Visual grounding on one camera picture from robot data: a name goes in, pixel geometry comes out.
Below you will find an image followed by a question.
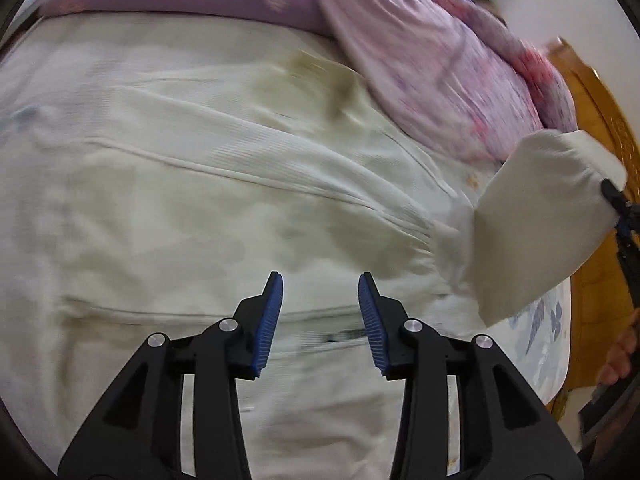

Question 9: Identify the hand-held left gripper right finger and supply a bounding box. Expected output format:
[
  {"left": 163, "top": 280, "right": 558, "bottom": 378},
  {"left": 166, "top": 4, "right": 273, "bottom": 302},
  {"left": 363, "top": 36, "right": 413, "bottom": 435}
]
[{"left": 358, "top": 271, "right": 584, "bottom": 480}]

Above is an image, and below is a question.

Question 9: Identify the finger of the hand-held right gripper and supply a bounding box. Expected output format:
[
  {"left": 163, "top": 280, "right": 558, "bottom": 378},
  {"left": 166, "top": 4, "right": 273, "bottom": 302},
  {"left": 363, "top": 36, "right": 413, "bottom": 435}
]
[{"left": 600, "top": 179, "right": 640, "bottom": 311}]

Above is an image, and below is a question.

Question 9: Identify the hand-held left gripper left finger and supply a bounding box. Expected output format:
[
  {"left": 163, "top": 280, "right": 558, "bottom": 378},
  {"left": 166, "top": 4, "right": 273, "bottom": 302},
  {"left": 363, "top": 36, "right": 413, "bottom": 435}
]
[{"left": 57, "top": 271, "right": 284, "bottom": 480}]

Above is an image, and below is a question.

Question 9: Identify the white knit sweater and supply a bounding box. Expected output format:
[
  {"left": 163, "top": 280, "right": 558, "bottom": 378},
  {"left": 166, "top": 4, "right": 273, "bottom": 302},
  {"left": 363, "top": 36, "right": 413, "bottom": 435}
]
[{"left": 0, "top": 12, "right": 628, "bottom": 480}]

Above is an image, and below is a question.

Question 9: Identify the person's right hand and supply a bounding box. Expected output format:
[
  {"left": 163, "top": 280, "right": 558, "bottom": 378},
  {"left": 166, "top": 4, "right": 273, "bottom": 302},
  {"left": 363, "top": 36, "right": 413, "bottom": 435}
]
[{"left": 599, "top": 310, "right": 640, "bottom": 387}]

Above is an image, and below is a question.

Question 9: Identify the pink floral quilt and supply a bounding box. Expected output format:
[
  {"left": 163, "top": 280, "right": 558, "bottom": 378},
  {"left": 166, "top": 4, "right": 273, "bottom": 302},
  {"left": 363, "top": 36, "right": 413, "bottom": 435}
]
[{"left": 292, "top": 0, "right": 580, "bottom": 165}]

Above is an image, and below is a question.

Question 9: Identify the wooden bed frame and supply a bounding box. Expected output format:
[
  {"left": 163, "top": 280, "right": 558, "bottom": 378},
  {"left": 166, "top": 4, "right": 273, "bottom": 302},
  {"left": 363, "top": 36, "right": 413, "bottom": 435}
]
[{"left": 544, "top": 36, "right": 640, "bottom": 426}]

